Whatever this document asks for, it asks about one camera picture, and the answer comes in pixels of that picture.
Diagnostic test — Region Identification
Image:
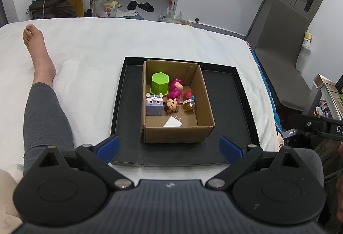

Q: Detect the white yellow bottle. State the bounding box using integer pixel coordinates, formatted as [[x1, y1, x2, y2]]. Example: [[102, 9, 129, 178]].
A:
[[302, 32, 313, 50]]

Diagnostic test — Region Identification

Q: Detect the white bed blanket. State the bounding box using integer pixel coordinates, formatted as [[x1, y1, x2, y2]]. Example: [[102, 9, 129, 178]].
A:
[[1, 18, 280, 171]]

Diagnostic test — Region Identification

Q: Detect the white plastic bag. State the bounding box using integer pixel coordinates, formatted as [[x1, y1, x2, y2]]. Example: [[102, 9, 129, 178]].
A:
[[90, 0, 140, 19]]

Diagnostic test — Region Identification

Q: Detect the grey padded chair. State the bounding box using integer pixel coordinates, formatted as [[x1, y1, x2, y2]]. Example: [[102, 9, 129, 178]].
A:
[[247, 0, 310, 112]]

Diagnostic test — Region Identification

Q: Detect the purple rabbit cube toy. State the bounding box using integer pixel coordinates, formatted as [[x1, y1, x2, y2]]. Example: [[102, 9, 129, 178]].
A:
[[146, 92, 164, 116]]

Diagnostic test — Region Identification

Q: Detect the brown-haired doll figurine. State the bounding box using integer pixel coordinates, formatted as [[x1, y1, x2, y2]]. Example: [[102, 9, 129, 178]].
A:
[[164, 99, 179, 114]]

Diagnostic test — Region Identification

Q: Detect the red spider figure toy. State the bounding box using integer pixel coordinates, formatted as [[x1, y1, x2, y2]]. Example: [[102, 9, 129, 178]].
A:
[[183, 90, 195, 101]]

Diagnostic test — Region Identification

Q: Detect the grey trouser left leg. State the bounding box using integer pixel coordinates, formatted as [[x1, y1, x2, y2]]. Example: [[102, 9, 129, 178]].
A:
[[23, 82, 74, 173]]

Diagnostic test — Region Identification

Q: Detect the blue patterned bed sheet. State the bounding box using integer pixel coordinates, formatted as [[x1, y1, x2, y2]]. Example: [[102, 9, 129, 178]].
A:
[[245, 41, 284, 148]]

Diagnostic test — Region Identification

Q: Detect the black slipper pair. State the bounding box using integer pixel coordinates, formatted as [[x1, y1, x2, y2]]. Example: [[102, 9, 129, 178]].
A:
[[127, 0, 155, 12]]

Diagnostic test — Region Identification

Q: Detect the brown cardboard box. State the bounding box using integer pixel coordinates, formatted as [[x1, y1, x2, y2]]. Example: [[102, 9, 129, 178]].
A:
[[141, 59, 215, 144]]

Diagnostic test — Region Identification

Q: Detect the black rectangular tray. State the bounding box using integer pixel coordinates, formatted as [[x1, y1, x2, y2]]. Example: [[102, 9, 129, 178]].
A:
[[111, 57, 259, 167]]

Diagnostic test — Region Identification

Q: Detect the black chair with clutter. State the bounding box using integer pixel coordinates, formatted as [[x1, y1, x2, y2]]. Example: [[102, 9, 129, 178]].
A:
[[26, 0, 76, 19]]

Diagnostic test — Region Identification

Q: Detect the pink pig figurine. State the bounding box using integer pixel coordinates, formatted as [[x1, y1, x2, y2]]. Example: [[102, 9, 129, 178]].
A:
[[167, 79, 184, 100]]

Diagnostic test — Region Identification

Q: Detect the person's bare left foot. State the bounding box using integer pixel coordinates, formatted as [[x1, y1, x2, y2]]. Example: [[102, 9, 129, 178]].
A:
[[23, 24, 56, 88]]

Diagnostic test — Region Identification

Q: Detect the yellow slipper pair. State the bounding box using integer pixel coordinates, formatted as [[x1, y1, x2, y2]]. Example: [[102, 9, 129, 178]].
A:
[[104, 0, 122, 8]]

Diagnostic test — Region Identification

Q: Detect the green hexagonal container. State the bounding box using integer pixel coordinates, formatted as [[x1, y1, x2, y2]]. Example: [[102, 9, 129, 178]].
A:
[[150, 72, 169, 96]]

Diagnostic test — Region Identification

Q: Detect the white USB wall charger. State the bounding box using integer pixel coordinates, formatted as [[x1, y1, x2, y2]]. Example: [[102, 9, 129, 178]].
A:
[[163, 115, 183, 127]]

